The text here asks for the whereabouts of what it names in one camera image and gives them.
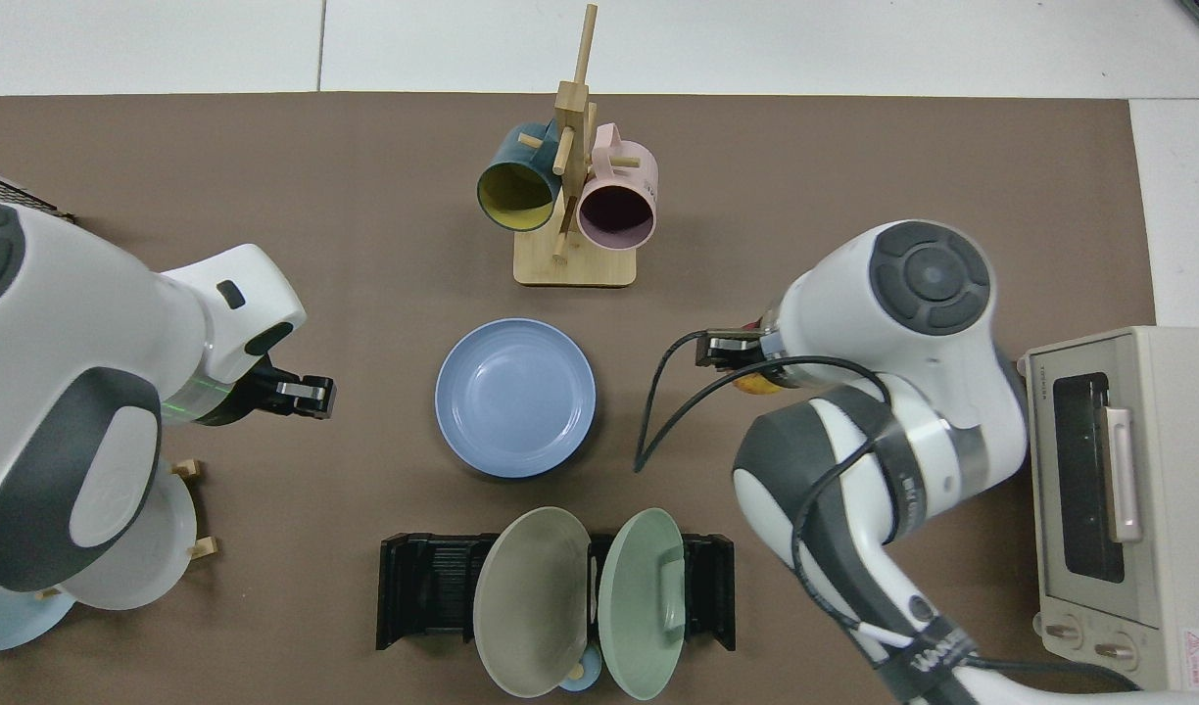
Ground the red yellow apple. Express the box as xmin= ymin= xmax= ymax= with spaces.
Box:
xmin=735 ymin=318 xmax=785 ymax=397

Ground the pale green plate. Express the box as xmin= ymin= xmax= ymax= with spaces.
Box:
xmin=598 ymin=507 xmax=687 ymax=701

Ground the pink mug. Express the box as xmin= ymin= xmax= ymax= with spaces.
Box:
xmin=576 ymin=122 xmax=659 ymax=251

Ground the grey beige plate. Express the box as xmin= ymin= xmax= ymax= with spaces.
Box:
xmin=472 ymin=506 xmax=593 ymax=698

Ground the small wooden plate stand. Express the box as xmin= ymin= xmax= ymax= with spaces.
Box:
xmin=33 ymin=458 xmax=218 ymax=600

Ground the pale toaster oven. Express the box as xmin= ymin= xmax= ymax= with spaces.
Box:
xmin=1016 ymin=326 xmax=1199 ymax=696

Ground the white grey plate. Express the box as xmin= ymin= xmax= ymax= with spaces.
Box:
xmin=56 ymin=473 xmax=199 ymax=611

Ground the brown table cloth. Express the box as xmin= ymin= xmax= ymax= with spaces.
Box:
xmin=0 ymin=93 xmax=1154 ymax=705

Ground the teal mug yellow inside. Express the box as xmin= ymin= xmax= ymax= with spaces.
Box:
xmin=476 ymin=121 xmax=564 ymax=233

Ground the black dish rack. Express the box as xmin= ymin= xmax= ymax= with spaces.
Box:
xmin=376 ymin=532 xmax=736 ymax=652

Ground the light blue plate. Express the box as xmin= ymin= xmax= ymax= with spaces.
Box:
xmin=0 ymin=587 xmax=76 ymax=653

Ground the wooden cup stand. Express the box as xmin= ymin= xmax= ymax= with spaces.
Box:
xmin=513 ymin=3 xmax=638 ymax=289

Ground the small blue round thing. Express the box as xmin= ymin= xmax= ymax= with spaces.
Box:
xmin=558 ymin=646 xmax=603 ymax=693

